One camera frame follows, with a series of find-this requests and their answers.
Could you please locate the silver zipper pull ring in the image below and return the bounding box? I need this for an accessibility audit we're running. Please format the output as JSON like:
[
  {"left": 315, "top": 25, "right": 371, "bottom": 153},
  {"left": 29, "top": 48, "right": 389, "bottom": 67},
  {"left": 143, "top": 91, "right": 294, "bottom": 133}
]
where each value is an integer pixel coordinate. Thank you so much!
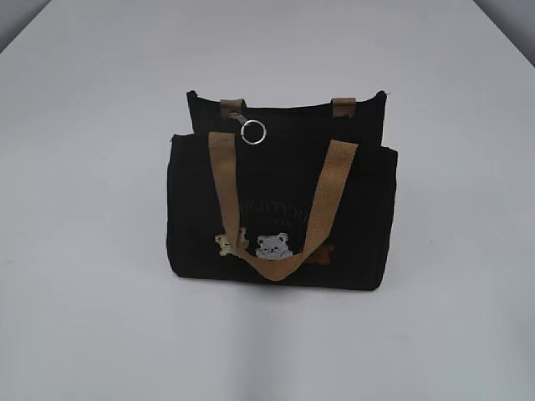
[{"left": 228, "top": 111, "right": 268, "bottom": 147}]

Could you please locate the black canvas tote bag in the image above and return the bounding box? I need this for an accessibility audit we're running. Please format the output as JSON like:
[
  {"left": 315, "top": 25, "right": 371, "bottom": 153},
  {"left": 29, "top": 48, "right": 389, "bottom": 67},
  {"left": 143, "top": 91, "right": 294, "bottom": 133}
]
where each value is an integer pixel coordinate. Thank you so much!
[{"left": 166, "top": 91, "right": 398, "bottom": 291}]

